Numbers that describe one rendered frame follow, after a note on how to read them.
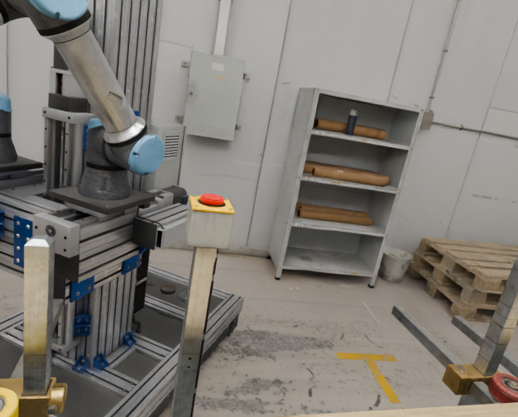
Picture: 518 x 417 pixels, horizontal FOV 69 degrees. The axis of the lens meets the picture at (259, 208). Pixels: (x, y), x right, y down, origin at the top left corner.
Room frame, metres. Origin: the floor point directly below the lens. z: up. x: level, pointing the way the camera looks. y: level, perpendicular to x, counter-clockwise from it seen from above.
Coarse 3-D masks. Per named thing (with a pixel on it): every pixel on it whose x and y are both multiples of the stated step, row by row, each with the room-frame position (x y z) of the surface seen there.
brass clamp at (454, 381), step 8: (448, 368) 0.82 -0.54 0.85; (472, 368) 0.83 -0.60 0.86; (448, 376) 0.82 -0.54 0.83; (456, 376) 0.80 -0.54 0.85; (464, 376) 0.79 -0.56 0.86; (472, 376) 0.80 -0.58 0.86; (480, 376) 0.80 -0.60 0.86; (488, 376) 0.81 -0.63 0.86; (448, 384) 0.81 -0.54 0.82; (456, 384) 0.79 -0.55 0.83; (464, 384) 0.79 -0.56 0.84; (488, 384) 0.81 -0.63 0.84; (456, 392) 0.78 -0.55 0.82; (464, 392) 0.79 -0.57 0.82
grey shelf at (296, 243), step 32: (320, 96) 3.35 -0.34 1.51; (352, 96) 2.95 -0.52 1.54; (384, 128) 3.49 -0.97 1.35; (416, 128) 3.07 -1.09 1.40; (288, 160) 3.23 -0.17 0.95; (320, 160) 3.38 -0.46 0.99; (352, 160) 3.44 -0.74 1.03; (384, 160) 3.46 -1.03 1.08; (288, 192) 3.04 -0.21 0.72; (320, 192) 3.39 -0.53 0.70; (352, 192) 3.46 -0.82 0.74; (384, 192) 3.31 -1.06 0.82; (288, 224) 2.89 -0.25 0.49; (320, 224) 2.98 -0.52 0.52; (352, 224) 3.16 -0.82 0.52; (384, 224) 3.17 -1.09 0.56; (288, 256) 3.10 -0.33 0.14; (320, 256) 3.24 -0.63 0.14; (352, 256) 3.39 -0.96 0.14
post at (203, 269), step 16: (208, 256) 0.60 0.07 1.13; (192, 272) 0.60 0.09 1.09; (208, 272) 0.60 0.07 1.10; (192, 288) 0.60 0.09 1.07; (208, 288) 0.61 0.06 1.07; (192, 304) 0.60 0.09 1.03; (208, 304) 0.62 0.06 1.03; (192, 320) 0.60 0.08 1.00; (192, 336) 0.60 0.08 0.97; (192, 352) 0.60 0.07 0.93; (192, 368) 0.60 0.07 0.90; (176, 384) 0.60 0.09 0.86; (192, 384) 0.61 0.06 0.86; (176, 400) 0.60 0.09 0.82; (192, 400) 0.61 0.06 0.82; (176, 416) 0.60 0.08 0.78; (192, 416) 0.63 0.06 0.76
